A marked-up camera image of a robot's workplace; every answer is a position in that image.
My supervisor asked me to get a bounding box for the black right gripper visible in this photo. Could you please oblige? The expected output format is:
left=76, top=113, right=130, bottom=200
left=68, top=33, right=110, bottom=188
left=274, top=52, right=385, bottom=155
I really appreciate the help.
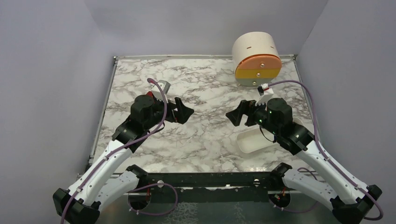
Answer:
left=226, top=97, right=280, bottom=136

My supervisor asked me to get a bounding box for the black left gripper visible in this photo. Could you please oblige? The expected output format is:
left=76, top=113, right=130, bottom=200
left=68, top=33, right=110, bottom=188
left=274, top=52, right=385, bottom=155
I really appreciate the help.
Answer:
left=144, top=94, right=194, bottom=131

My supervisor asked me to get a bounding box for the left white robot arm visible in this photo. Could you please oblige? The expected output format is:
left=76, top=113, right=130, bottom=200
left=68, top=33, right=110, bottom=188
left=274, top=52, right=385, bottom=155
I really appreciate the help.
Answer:
left=53, top=94, right=194, bottom=224

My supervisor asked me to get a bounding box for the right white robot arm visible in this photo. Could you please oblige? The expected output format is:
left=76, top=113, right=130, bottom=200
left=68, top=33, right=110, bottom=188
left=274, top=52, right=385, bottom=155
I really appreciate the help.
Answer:
left=226, top=98, right=382, bottom=224

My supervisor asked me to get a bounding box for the white plastic tray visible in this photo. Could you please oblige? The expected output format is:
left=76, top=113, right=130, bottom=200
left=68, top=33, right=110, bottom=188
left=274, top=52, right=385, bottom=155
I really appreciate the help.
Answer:
left=236, top=117, right=305, bottom=154

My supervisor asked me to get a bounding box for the round pastel drawer organizer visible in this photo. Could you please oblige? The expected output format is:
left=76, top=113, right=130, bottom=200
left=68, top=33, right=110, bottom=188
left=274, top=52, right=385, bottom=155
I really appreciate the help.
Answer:
left=232, top=31, right=282, bottom=87

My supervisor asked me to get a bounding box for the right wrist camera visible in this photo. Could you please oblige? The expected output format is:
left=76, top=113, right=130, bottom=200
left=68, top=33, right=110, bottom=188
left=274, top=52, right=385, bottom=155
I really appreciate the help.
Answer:
left=255, top=84, right=274, bottom=106

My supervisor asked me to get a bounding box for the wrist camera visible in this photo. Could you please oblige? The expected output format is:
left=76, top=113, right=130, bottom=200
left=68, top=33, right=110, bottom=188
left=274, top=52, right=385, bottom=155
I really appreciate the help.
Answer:
left=255, top=84, right=274, bottom=106
left=151, top=80, right=171, bottom=102

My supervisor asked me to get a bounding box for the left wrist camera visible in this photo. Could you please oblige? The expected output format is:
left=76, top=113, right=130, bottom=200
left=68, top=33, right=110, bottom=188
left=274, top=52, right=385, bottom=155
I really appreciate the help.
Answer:
left=151, top=80, right=171, bottom=102

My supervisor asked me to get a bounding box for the black mounting rail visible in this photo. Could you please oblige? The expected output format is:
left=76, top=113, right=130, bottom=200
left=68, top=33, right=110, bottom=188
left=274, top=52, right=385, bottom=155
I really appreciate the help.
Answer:
left=127, top=172, right=291, bottom=209

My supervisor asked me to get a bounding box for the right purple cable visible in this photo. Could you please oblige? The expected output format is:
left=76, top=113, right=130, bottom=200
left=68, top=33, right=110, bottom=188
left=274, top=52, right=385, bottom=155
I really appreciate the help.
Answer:
left=268, top=80, right=384, bottom=221

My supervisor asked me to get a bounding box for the purple cable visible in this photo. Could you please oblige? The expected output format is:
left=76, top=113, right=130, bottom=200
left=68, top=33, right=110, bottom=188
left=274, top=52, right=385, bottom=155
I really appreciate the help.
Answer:
left=268, top=80, right=384, bottom=221
left=60, top=77, right=169, bottom=224

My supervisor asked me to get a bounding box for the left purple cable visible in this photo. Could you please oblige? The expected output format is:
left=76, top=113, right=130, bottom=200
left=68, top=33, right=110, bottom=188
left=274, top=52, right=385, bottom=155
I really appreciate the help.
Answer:
left=60, top=77, right=169, bottom=224

